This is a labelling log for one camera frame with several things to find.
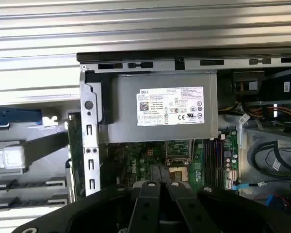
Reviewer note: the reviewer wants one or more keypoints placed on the graphics card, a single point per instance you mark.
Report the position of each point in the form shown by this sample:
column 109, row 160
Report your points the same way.
column 76, row 150

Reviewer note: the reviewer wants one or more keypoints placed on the CPU socket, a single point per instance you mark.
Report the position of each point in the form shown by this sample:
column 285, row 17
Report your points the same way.
column 179, row 173

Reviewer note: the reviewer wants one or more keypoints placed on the black open PC case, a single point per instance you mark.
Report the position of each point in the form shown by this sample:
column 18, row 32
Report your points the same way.
column 89, row 126

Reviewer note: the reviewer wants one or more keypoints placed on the grey power supply box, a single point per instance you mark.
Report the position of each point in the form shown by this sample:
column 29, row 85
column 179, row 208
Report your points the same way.
column 126, row 109

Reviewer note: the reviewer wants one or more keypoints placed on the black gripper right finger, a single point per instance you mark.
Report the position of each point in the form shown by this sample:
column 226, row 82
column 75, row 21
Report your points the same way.
column 189, row 206

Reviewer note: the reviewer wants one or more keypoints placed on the grey parts rack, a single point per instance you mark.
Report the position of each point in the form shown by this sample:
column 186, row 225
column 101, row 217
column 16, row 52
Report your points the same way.
column 38, row 172

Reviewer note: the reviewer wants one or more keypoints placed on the metal socket cover frame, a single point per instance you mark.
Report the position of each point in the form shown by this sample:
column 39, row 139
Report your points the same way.
column 168, row 151

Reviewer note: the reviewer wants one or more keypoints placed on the silver CPU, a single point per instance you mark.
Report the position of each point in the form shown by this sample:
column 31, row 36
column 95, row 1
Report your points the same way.
column 13, row 157

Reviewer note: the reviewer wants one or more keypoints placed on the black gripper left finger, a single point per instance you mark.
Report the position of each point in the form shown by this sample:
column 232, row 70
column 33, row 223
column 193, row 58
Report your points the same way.
column 146, row 206

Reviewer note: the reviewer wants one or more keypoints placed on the green motherboard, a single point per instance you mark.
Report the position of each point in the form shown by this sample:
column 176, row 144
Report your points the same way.
column 135, row 160

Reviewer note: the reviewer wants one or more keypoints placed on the hard disk in blue carrier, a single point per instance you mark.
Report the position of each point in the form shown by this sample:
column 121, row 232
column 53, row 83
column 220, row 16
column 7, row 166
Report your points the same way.
column 14, row 115

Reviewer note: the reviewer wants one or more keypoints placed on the black RAM slot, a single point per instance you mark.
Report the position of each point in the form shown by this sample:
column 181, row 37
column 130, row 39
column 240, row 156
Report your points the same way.
column 220, row 160
column 215, row 160
column 205, row 160
column 210, row 160

